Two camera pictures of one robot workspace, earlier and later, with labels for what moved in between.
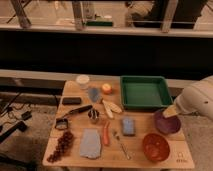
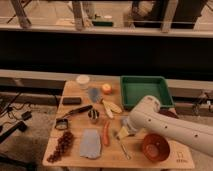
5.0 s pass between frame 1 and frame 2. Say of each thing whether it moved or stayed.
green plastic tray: stayed
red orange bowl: stayed
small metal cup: stayed
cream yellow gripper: moved
